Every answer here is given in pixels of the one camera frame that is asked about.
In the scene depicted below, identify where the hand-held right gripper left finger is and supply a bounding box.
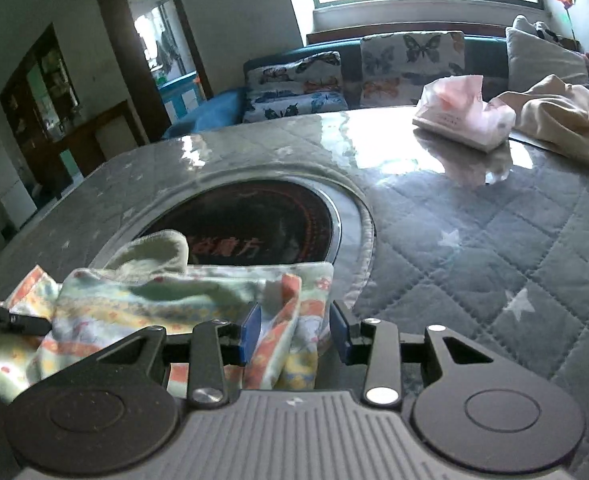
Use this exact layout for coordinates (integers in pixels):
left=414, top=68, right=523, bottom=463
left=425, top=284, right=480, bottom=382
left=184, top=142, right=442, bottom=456
left=104, top=302, right=264, bottom=408

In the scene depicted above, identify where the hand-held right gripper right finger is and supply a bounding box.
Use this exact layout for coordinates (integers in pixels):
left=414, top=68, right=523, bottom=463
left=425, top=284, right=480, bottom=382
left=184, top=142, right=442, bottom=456
left=331, top=300, right=493, bottom=406

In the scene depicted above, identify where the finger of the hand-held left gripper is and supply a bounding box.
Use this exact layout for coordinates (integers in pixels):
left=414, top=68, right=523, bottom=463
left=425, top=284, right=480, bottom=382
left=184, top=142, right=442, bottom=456
left=0, top=296, right=53, bottom=337

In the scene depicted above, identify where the patterned child's shirt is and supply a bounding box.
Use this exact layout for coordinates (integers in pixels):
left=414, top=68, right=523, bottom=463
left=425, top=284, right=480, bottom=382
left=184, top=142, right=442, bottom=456
left=0, top=230, right=335, bottom=406

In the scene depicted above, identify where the round black table heater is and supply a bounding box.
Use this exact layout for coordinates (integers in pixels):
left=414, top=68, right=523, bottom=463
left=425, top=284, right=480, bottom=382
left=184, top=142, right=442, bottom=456
left=137, top=180, right=338, bottom=266

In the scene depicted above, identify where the white refrigerator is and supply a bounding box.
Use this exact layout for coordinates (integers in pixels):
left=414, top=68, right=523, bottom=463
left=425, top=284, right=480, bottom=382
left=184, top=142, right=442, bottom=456
left=0, top=140, right=38, bottom=231

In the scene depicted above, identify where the grey star quilted table cover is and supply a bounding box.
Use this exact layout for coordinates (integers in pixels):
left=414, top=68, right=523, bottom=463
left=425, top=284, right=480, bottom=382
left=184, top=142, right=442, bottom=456
left=0, top=107, right=589, bottom=480

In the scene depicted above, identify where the dark wooden cabinet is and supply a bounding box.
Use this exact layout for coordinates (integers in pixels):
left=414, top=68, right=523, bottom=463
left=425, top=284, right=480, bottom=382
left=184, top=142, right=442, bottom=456
left=0, top=22, right=148, bottom=201

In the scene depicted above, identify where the blue sofa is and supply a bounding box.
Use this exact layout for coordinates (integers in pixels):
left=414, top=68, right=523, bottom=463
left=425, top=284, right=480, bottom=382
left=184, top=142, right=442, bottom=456
left=162, top=35, right=589, bottom=141

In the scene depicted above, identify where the blue cabinet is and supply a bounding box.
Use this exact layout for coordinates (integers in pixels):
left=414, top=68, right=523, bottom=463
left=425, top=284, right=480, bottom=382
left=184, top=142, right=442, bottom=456
left=157, top=72, right=205, bottom=123

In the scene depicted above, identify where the pink tissue pack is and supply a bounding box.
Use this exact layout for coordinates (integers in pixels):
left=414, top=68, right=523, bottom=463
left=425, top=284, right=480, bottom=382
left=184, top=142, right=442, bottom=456
left=412, top=74, right=517, bottom=153

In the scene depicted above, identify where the small butterfly print cushion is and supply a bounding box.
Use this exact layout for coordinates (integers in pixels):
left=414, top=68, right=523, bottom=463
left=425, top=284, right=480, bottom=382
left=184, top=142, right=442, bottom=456
left=244, top=51, right=343, bottom=97

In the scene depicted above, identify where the large butterfly print cushion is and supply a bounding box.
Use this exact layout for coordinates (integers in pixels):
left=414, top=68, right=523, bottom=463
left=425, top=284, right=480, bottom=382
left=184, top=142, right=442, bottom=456
left=359, top=31, right=466, bottom=108

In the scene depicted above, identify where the cream garment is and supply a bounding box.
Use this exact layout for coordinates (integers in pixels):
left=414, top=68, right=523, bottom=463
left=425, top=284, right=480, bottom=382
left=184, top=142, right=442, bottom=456
left=495, top=74, right=589, bottom=178

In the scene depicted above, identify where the light grey pillow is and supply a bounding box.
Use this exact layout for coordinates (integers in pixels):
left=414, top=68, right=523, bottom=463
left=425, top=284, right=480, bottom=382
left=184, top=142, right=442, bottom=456
left=505, top=26, right=589, bottom=93

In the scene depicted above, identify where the black and white plush toy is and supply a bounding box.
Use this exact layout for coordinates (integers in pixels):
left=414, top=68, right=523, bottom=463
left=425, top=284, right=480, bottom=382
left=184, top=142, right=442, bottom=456
left=512, top=14, right=566, bottom=43

